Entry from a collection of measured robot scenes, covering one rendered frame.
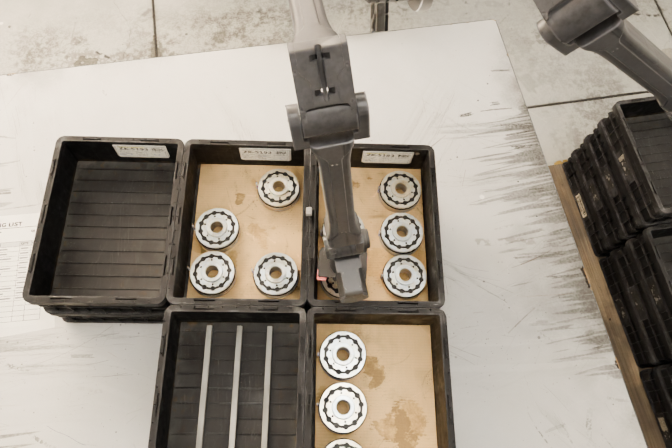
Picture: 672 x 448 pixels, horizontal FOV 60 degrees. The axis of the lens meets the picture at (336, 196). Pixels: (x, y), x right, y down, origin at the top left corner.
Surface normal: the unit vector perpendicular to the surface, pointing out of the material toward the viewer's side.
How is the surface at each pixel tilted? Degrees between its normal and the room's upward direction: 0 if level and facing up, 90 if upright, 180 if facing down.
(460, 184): 0
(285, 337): 0
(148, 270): 0
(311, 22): 21
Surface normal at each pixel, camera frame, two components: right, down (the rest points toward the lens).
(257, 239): 0.04, -0.40
